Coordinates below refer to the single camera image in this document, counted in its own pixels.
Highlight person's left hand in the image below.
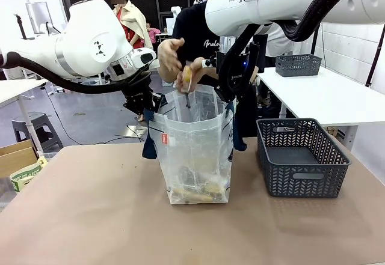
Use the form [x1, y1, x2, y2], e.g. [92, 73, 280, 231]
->
[176, 57, 206, 93]

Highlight white long table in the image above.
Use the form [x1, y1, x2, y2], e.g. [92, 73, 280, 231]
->
[257, 66, 385, 154]

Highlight person in black t-shirt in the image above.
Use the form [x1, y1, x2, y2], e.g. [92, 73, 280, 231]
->
[171, 0, 268, 138]

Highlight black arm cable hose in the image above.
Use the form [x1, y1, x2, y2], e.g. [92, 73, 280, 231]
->
[0, 51, 151, 95]
[218, 0, 371, 76]

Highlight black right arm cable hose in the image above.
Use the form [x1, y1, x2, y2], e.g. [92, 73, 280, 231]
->
[218, 0, 371, 76]

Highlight large grey plastic basket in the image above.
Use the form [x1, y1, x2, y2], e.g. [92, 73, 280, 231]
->
[256, 117, 353, 199]

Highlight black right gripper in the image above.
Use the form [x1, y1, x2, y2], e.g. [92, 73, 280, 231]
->
[215, 41, 260, 103]

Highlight black tripod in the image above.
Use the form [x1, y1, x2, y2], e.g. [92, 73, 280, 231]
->
[13, 14, 35, 40]

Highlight brown cardboard box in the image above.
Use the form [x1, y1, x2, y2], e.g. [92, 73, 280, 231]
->
[0, 139, 39, 178]

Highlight slim black item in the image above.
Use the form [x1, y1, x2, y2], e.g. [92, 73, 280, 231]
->
[183, 89, 194, 110]

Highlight white desk with leg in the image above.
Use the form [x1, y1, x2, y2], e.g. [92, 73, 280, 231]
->
[0, 78, 49, 157]

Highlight person's right hand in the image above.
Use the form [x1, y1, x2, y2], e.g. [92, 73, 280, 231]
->
[158, 38, 185, 71]

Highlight person's right forearm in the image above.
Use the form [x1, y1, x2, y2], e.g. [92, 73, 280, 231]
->
[158, 65, 178, 83]

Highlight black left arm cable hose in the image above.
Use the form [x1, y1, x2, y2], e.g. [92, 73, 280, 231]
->
[0, 51, 151, 95]

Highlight long tan bread packet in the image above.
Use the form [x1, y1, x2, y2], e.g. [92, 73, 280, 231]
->
[171, 187, 214, 203]

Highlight short tan bread packet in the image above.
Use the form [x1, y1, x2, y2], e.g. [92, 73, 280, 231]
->
[204, 180, 227, 200]

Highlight person's left forearm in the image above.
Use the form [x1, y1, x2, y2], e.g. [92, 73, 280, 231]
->
[204, 65, 220, 79]

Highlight person in red and beige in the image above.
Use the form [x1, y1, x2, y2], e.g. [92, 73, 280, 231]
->
[106, 0, 154, 52]

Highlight black stand pole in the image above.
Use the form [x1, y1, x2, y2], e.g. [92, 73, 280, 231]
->
[365, 21, 385, 89]

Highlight small grey plastic basket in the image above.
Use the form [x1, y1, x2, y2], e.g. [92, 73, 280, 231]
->
[275, 53, 322, 78]

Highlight grey plastic step stool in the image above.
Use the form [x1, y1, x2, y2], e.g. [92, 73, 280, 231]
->
[11, 112, 64, 154]

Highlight green and white packet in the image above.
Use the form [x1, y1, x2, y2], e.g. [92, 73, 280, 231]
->
[10, 156, 49, 193]

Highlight person in pink top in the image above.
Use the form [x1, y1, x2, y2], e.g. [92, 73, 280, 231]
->
[146, 20, 162, 45]

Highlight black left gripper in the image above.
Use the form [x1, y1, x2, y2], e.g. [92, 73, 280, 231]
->
[122, 72, 165, 118]

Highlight clear shopping bag blue handles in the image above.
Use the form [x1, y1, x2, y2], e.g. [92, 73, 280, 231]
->
[141, 84, 248, 206]

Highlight person in white shirt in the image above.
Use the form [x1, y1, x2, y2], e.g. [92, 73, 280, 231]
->
[258, 21, 301, 109]

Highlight yellow snack packet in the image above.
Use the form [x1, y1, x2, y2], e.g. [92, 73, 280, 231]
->
[182, 62, 194, 83]

